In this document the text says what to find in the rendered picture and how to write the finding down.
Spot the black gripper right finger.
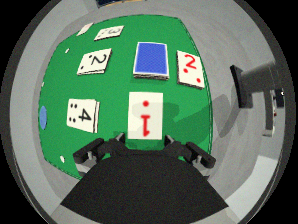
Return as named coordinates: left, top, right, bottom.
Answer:
left=155, top=135, right=216, bottom=180

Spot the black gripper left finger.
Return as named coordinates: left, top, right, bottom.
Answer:
left=73, top=133, right=136, bottom=177

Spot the blue round disc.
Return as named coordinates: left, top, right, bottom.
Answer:
left=40, top=106, right=47, bottom=129

